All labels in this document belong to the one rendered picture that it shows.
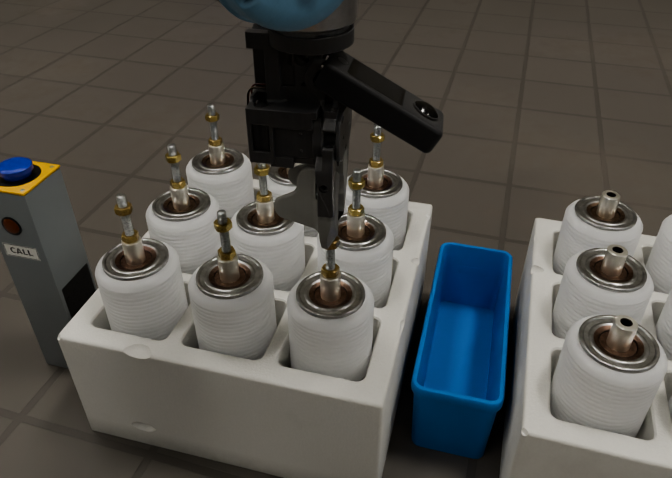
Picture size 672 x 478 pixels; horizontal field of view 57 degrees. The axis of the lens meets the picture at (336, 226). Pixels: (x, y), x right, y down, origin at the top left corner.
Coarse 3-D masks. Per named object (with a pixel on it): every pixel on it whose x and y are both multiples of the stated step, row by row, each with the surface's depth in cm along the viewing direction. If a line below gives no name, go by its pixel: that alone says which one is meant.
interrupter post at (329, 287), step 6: (324, 282) 65; (330, 282) 64; (336, 282) 65; (324, 288) 65; (330, 288) 65; (336, 288) 65; (324, 294) 66; (330, 294) 65; (336, 294) 66; (330, 300) 66
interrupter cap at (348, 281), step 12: (312, 276) 69; (348, 276) 69; (300, 288) 67; (312, 288) 67; (348, 288) 67; (360, 288) 67; (300, 300) 66; (312, 300) 66; (324, 300) 66; (336, 300) 66; (348, 300) 66; (360, 300) 66; (312, 312) 64; (324, 312) 64; (336, 312) 64; (348, 312) 64
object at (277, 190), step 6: (270, 180) 86; (270, 186) 85; (276, 186) 85; (282, 186) 85; (288, 186) 85; (294, 186) 85; (276, 192) 85; (282, 192) 85; (288, 192) 84; (306, 228) 88; (312, 228) 89; (306, 234) 89; (312, 234) 89
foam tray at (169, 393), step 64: (256, 192) 98; (192, 320) 74; (384, 320) 74; (128, 384) 73; (192, 384) 70; (256, 384) 67; (320, 384) 66; (384, 384) 66; (192, 448) 78; (256, 448) 74; (320, 448) 71; (384, 448) 74
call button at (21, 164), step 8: (8, 160) 75; (16, 160) 75; (24, 160) 75; (0, 168) 73; (8, 168) 73; (16, 168) 73; (24, 168) 73; (32, 168) 75; (0, 176) 73; (8, 176) 73; (16, 176) 73; (24, 176) 74
